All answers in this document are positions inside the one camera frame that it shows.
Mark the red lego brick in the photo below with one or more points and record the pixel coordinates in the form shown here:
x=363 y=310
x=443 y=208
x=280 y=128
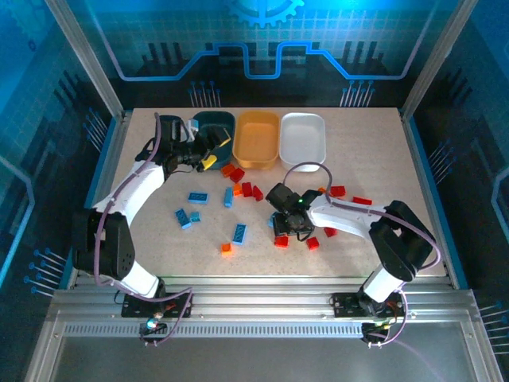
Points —
x=281 y=241
x=362 y=201
x=330 y=232
x=238 y=175
x=312 y=243
x=257 y=193
x=247 y=189
x=338 y=191

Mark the yellow plastic container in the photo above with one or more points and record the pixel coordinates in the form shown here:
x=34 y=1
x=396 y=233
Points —
x=256 y=139

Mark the aluminium side rail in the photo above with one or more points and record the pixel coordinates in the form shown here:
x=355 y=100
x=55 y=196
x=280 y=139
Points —
x=418 y=159
x=112 y=155

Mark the aluminium frame post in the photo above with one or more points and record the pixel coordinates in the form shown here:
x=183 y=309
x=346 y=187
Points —
x=437 y=59
x=87 y=59

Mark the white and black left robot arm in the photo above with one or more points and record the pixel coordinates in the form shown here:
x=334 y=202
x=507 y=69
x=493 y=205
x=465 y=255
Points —
x=131 y=187

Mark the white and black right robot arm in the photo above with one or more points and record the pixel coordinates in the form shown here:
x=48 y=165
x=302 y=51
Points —
x=346 y=217

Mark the small blue lego brick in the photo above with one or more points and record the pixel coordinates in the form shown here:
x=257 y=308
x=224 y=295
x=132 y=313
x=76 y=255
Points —
x=195 y=217
x=270 y=222

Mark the long blue lego brick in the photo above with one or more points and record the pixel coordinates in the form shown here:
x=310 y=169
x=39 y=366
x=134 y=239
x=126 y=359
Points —
x=182 y=219
x=239 y=234
x=197 y=197

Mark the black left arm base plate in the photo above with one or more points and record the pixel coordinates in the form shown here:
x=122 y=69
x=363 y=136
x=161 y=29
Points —
x=135 y=308

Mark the small orange lego brick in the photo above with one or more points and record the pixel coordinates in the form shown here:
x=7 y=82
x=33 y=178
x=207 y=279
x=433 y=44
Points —
x=237 y=189
x=226 y=248

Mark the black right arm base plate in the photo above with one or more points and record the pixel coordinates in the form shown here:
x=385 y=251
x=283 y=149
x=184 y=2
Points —
x=346 y=306

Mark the aluminium rail beam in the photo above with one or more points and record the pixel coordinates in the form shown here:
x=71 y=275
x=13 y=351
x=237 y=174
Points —
x=258 y=302

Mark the teal plastic container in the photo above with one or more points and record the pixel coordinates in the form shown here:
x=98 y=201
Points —
x=210 y=118

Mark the white plastic container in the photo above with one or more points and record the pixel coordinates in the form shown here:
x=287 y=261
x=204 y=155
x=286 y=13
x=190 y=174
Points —
x=302 y=135

